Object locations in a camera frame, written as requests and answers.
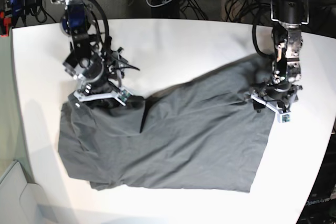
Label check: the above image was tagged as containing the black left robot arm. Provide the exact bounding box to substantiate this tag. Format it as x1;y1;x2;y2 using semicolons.
252;0;309;102

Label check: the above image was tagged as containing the red clamp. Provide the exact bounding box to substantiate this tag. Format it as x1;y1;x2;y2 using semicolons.
1;10;12;37

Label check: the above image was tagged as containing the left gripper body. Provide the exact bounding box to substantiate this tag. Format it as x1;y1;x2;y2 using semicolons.
258;73;302;101

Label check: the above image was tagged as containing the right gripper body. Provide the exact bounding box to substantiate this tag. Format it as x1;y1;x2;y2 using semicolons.
62;50;118;95

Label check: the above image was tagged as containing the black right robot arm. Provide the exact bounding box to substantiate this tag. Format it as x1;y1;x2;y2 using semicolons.
51;0;113;96

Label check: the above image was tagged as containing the grey t-shirt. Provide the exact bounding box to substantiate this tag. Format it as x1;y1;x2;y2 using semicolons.
58;55;275;193

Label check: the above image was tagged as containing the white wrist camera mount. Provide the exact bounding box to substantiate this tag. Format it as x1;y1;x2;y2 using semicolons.
69;47;132;109

